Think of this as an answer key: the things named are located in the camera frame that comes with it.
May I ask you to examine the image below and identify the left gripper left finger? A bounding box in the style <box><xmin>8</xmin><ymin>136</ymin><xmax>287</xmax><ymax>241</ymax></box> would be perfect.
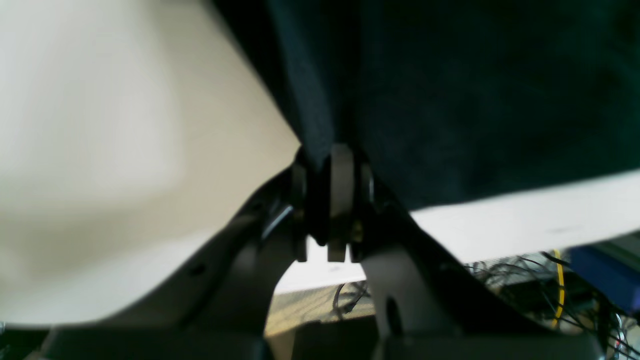
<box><xmin>45</xmin><ymin>150</ymin><xmax>318</xmax><ymax>360</ymax></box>

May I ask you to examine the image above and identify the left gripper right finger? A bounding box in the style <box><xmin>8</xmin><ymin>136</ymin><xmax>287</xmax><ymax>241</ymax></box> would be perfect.
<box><xmin>327</xmin><ymin>145</ymin><xmax>604</xmax><ymax>360</ymax></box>

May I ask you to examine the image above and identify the black T-shirt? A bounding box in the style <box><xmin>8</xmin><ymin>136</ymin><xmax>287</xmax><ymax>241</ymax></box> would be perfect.
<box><xmin>210</xmin><ymin>0</ymin><xmax>639</xmax><ymax>243</ymax></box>

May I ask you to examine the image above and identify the blue box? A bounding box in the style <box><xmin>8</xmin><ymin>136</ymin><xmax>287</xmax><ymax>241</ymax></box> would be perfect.
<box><xmin>568</xmin><ymin>235</ymin><xmax>640</xmax><ymax>315</ymax></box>

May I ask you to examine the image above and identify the yellow floor cable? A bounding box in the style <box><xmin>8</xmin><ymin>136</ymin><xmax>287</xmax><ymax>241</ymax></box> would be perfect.
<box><xmin>550</xmin><ymin>249</ymin><xmax>567</xmax><ymax>329</ymax></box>

